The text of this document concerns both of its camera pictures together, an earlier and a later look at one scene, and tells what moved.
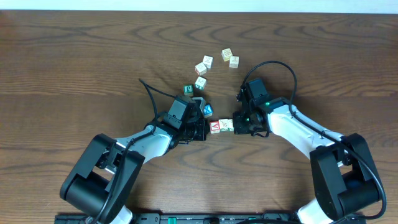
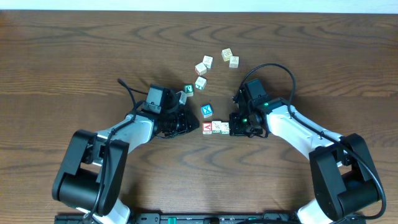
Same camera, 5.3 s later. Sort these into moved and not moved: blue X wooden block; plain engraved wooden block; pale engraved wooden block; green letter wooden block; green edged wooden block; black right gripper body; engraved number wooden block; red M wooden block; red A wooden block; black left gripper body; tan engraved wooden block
Moved: engraved number wooden block; red A wooden block; black left gripper body
Not moved: blue X wooden block; pale engraved wooden block; green letter wooden block; tan engraved wooden block; black right gripper body; green edged wooden block; red M wooden block; plain engraved wooden block
